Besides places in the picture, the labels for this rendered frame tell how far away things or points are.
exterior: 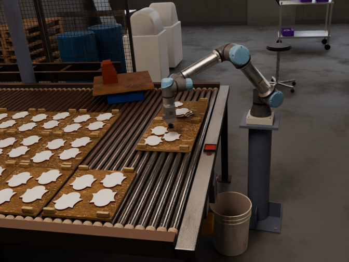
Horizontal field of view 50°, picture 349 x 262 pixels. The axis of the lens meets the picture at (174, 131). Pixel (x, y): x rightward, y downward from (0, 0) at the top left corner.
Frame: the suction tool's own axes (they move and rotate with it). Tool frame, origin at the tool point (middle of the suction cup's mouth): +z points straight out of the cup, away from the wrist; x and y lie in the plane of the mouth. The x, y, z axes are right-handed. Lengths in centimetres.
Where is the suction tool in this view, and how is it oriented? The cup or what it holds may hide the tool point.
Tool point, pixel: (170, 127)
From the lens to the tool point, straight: 237.6
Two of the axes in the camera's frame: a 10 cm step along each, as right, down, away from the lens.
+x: 9.7, -1.6, 1.9
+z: 0.7, 9.0, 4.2
